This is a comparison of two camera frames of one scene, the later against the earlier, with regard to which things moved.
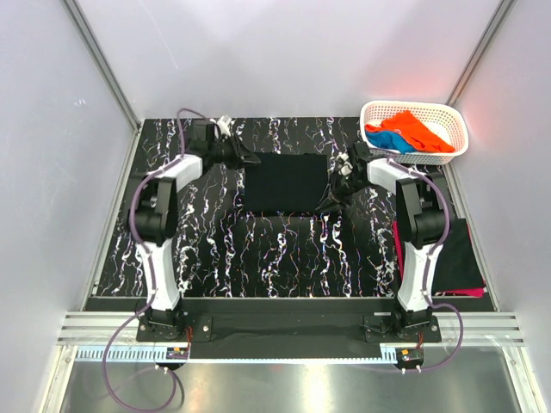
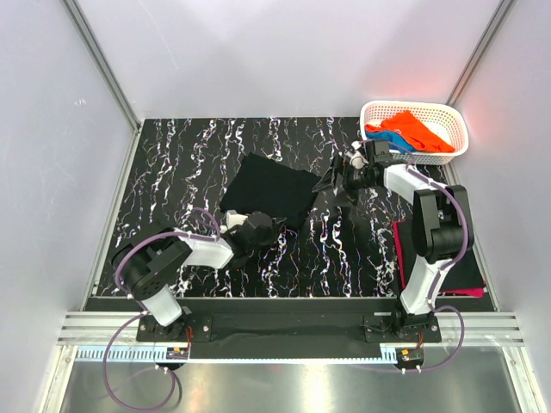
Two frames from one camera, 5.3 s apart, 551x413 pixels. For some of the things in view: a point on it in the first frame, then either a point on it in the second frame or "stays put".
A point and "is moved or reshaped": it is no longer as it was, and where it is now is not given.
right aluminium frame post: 504,9 stays put
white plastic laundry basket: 446,120 stays put
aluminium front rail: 99,327 stays put
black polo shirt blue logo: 287,182 is moved or reshaped
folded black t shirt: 457,265 stays put
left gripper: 240,153 -> 271,234
